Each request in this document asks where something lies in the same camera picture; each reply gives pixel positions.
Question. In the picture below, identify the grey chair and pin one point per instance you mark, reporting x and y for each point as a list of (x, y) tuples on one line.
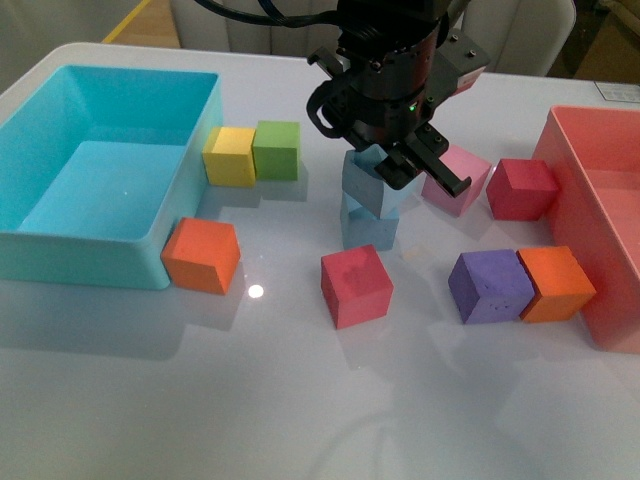
[(521, 37), (201, 29)]

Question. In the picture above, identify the red foam cube near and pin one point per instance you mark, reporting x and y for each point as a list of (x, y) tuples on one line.
[(356, 286)]

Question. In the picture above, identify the purple foam cube near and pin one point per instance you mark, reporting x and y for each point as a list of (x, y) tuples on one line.
[(490, 286)]

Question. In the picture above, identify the dark red cube far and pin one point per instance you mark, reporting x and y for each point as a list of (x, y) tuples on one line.
[(521, 190)]

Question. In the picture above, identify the orange cube beside purple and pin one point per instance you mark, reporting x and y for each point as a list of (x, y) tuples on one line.
[(561, 287)]

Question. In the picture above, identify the coral plastic bin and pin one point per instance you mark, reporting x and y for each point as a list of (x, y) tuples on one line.
[(593, 152)]

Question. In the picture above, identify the blue foam cube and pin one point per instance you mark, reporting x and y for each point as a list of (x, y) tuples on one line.
[(361, 182), (359, 227)]

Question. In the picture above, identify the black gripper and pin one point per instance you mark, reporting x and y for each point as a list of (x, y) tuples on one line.
[(388, 98)]

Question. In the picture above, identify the grey chair left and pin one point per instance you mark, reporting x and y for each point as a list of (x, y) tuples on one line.
[(201, 29)]

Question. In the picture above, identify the teal plastic bin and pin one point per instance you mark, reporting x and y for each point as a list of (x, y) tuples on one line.
[(98, 166)]

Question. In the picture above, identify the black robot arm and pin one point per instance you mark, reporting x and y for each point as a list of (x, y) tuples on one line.
[(374, 23)]

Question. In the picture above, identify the grey chair right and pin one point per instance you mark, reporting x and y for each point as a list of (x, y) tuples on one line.
[(521, 37)]

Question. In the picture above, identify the green foam cube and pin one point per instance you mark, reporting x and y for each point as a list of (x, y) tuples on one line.
[(276, 150)]

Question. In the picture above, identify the yellow foam cube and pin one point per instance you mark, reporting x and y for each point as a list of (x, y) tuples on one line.
[(228, 157)]

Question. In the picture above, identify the orange cube beside bin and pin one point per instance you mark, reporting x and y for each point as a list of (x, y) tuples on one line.
[(202, 255)]

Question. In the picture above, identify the table label sticker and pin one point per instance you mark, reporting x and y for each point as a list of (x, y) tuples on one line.
[(619, 92)]

